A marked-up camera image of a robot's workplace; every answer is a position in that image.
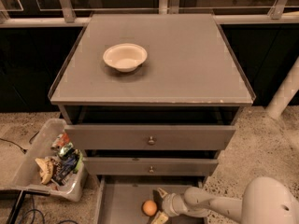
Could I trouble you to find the grey middle drawer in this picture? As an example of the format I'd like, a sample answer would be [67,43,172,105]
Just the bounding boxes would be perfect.
[83,157,218,176]

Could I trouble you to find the white bowl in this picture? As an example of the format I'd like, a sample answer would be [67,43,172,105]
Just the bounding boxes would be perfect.
[103,43,148,73]

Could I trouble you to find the metal window frame rail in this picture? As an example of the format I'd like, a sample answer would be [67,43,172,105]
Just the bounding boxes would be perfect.
[0,0,299,27]

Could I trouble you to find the blue cable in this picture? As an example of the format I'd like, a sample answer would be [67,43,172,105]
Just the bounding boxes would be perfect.
[18,193,46,224]

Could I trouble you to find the dark blue snack packet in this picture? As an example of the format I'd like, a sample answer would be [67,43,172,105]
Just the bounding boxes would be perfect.
[51,155,78,186]

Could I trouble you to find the grey drawer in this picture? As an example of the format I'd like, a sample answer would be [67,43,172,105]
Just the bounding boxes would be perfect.
[94,175,202,224]
[65,124,235,150]
[83,157,218,176]

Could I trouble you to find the black cable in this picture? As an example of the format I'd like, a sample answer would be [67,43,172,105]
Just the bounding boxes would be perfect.
[0,131,40,154]

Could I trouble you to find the red soda can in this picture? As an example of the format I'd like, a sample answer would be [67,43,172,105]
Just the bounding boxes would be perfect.
[51,133,70,150]

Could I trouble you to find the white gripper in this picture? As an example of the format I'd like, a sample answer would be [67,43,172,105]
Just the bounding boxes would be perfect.
[150,188,187,224]

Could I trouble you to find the grey bottom drawer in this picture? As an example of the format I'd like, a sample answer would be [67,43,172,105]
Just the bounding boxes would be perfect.
[94,175,202,224]

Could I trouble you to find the grey top drawer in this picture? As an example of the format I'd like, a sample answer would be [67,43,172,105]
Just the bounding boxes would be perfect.
[65,124,235,150]

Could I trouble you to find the white diagonal pole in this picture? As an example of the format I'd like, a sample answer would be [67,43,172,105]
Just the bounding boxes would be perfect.
[266,57,299,119]

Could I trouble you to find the orange fruit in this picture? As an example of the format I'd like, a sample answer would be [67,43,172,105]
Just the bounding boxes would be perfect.
[142,200,158,217]

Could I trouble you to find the clear plastic bin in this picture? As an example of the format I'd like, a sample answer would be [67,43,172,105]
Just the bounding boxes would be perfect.
[8,119,87,202]

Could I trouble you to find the grey drawer cabinet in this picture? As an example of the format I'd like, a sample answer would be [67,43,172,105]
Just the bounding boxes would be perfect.
[47,13,257,224]

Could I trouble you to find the green snack packet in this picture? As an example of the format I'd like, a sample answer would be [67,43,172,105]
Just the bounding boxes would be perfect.
[58,142,73,159]

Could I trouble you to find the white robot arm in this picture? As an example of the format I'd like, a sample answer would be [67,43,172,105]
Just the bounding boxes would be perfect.
[150,176,299,224]

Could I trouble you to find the tan crumpled paper bag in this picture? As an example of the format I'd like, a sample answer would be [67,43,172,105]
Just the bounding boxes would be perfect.
[36,158,54,185]

